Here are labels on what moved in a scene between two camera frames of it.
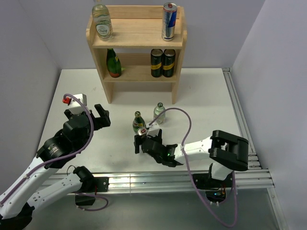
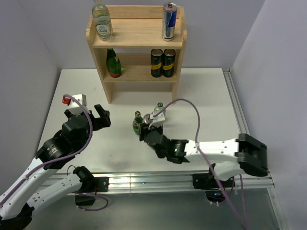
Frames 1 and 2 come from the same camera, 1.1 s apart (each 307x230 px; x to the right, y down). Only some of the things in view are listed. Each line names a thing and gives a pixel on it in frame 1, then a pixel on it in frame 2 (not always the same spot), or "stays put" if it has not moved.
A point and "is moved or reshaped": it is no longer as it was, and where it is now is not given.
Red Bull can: [169, 17] stays put
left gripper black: [103, 120] stays put
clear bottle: [102, 20] stays put
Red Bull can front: [142, 131] is moved or reshaped
